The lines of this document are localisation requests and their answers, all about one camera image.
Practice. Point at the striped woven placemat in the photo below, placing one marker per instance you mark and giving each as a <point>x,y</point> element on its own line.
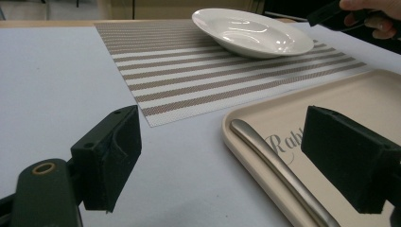
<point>189,82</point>

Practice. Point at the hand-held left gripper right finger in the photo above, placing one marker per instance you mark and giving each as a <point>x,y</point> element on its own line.
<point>346,160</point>

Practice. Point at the white table sheet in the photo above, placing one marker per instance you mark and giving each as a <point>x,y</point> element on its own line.
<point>63,78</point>

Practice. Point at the steel table knife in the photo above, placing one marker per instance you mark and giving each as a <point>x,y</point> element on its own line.
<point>277,164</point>

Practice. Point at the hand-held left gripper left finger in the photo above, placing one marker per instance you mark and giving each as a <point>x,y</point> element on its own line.
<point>107,157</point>

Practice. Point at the beige tray with rabbit print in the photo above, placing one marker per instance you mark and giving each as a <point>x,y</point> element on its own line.
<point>346,94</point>

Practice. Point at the white deep plate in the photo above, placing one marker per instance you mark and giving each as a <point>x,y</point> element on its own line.
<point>249,31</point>

